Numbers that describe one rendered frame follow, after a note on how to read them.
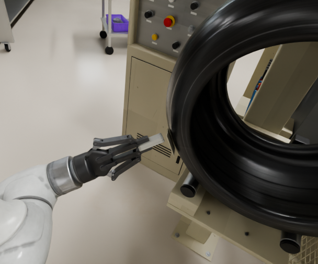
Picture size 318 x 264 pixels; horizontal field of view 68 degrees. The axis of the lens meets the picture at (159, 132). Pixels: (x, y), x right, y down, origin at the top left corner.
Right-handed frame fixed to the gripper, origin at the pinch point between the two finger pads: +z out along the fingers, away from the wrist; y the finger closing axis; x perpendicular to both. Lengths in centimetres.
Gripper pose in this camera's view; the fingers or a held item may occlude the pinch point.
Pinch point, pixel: (150, 141)
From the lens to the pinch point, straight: 62.1
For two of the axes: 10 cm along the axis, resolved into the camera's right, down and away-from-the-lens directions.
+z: 9.3, -3.6, 0.5
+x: 2.1, 4.0, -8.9
